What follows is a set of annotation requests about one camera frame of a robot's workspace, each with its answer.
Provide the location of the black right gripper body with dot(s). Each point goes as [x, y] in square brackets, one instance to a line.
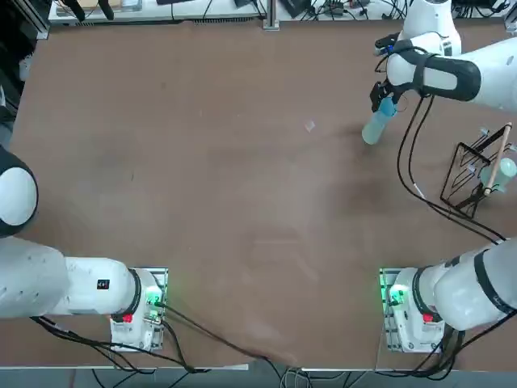
[387, 89]

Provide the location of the blue plastic cup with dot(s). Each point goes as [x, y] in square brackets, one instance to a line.
[387, 108]

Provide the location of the pale green plastic cup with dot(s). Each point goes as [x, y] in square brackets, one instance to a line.
[371, 135]

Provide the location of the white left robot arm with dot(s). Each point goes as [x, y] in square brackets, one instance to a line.
[32, 275]

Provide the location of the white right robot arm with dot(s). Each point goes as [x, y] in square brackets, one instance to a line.
[497, 68]

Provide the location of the clear tape piece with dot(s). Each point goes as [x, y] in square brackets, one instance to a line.
[310, 126]

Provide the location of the black red power strip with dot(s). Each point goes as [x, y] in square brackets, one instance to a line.
[335, 6]

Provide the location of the wooden board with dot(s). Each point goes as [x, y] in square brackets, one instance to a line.
[89, 4]

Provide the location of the aluminium frame post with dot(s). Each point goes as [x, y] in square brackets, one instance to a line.
[271, 14]

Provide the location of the aluminium frame corner bracket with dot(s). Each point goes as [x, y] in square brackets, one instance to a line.
[42, 29]
[511, 24]

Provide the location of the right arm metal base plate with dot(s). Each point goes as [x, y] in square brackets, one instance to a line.
[384, 323]

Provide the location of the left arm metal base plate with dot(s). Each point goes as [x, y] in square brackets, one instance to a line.
[159, 339]

